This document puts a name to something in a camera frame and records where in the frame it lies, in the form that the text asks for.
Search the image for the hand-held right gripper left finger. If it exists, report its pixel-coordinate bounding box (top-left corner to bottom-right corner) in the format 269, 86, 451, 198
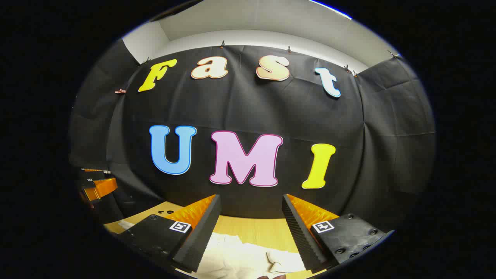
116, 195, 222, 273

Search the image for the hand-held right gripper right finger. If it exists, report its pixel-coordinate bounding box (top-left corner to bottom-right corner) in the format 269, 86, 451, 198
282, 194, 395, 274

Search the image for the white sweatshirt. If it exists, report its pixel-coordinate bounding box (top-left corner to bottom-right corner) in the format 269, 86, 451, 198
116, 219, 310, 279

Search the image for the black backdrop cloth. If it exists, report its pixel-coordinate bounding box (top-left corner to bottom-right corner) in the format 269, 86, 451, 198
69, 39, 436, 233

